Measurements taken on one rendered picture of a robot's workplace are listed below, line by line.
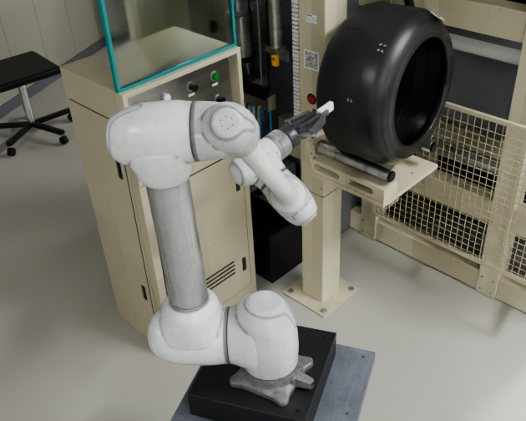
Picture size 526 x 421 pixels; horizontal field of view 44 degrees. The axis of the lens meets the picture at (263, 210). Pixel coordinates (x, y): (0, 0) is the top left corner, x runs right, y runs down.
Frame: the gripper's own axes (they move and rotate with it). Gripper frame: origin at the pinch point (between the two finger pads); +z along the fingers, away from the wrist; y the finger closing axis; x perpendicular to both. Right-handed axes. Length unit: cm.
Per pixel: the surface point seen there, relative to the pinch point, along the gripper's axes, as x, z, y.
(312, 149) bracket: 33.9, 14.6, 22.0
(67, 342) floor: 111, -85, 96
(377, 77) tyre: -6.6, 16.1, -9.3
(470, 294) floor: 132, 64, -25
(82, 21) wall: 109, 125, 396
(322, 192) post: 61, 21, 25
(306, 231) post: 86, 17, 34
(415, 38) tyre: -12.4, 34.0, -11.5
